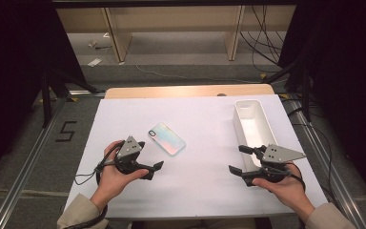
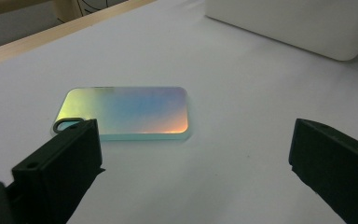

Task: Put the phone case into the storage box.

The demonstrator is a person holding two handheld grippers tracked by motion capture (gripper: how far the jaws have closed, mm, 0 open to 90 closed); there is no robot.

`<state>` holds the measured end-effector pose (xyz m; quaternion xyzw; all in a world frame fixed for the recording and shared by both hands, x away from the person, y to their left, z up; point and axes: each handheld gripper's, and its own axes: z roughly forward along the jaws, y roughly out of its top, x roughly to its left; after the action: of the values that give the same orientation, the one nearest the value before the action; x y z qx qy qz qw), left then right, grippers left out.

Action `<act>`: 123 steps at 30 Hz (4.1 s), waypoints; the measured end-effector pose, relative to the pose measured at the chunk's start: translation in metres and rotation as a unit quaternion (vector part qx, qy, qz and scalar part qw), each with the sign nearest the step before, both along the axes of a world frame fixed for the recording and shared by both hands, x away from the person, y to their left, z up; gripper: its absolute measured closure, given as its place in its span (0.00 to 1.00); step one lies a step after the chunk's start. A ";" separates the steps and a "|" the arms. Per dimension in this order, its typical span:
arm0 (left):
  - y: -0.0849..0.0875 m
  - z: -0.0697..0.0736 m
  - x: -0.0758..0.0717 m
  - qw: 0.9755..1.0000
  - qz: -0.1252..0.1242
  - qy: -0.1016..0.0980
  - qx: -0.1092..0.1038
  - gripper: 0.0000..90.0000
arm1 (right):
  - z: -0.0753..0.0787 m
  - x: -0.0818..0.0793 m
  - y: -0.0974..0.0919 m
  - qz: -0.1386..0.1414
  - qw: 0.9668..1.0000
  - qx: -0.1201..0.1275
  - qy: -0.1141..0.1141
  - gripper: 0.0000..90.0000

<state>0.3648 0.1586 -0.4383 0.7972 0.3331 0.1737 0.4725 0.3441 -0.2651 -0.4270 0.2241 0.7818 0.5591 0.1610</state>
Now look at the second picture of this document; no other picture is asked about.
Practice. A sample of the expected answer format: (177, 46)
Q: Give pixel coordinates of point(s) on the wooden table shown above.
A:
(43, 34)

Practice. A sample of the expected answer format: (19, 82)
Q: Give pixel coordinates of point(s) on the iridescent phone case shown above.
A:
(130, 109)

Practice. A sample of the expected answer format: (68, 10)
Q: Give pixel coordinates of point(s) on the white table cover sheet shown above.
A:
(230, 93)

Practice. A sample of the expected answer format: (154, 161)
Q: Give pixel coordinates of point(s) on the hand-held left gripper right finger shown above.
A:
(332, 168)

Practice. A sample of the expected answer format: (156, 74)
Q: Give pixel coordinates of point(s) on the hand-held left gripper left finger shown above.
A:
(59, 161)

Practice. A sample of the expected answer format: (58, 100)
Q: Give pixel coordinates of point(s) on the white plastic bin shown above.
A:
(292, 21)

